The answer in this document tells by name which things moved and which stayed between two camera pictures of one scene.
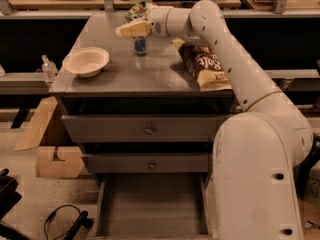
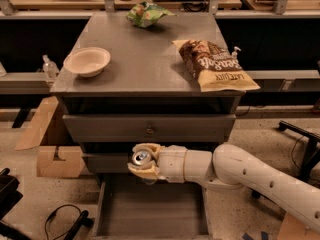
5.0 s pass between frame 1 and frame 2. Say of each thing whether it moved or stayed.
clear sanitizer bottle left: stayed
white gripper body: moved
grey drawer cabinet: stayed
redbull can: moved
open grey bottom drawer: stayed
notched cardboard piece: stayed
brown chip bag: stayed
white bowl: stayed
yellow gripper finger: moved
